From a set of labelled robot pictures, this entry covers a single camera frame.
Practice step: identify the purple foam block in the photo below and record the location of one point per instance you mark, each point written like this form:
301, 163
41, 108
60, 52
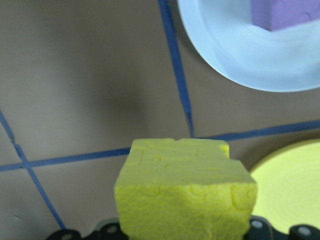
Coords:
282, 12

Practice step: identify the yellow foam block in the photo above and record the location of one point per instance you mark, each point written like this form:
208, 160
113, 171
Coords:
185, 195

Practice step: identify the yellow plate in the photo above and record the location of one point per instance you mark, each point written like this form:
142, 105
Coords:
287, 187

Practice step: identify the light blue plate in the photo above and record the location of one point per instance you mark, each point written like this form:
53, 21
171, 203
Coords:
250, 62

